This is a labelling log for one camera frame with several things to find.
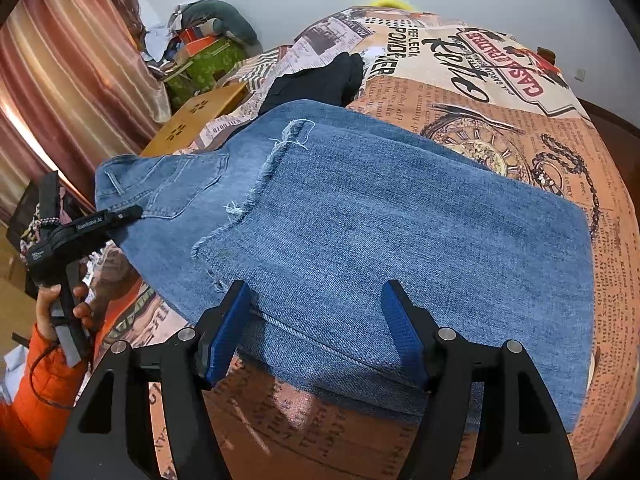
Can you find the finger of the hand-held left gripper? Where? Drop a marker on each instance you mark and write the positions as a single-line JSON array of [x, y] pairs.
[[125, 215]]

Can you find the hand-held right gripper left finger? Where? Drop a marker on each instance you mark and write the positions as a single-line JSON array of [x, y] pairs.
[[227, 335]]

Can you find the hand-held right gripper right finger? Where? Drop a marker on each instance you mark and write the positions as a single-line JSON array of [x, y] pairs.
[[402, 332]]

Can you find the blue denim pants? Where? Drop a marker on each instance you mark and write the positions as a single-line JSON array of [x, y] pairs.
[[375, 220]]

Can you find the black folded pants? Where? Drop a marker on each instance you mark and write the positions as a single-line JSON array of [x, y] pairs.
[[325, 82]]

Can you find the person's left hand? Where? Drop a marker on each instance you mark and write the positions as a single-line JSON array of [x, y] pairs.
[[47, 310]]

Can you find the wooden lap table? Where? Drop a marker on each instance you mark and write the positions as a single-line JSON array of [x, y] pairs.
[[200, 110]]

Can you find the striped pink curtain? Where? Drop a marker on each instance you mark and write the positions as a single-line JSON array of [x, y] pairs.
[[65, 75]]

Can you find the green patterned bag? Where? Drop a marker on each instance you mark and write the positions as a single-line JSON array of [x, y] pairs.
[[200, 67]]

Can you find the orange box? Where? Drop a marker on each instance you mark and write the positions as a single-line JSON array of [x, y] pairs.
[[197, 36]]

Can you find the printed blanket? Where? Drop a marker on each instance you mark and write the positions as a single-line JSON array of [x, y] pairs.
[[500, 125]]

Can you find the yellow object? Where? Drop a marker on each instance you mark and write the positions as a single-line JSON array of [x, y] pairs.
[[392, 1]]

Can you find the white wall socket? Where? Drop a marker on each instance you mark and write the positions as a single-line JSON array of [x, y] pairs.
[[580, 74]]

